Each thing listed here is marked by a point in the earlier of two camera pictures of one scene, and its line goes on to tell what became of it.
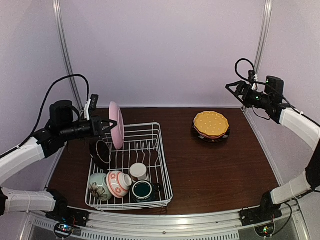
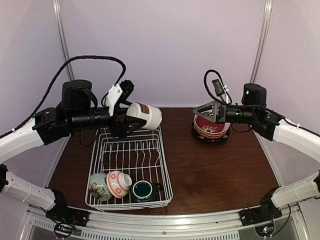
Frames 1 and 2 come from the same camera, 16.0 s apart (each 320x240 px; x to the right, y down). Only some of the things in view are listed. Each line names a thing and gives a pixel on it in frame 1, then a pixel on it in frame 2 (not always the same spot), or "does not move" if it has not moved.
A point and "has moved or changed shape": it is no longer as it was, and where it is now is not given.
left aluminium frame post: x=57 y=7 does not move
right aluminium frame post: x=264 y=36 does not move
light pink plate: x=116 y=114 has moved or changed shape
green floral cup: x=98 y=186 does not move
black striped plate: x=213 y=140 does not move
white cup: x=138 y=172 -> x=152 y=115
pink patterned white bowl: x=118 y=183 does not move
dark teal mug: x=143 y=191 does not move
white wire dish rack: x=137 y=176 does not move
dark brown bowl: x=101 y=152 -> x=207 y=126
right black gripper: x=240 y=91 -> x=223 y=111
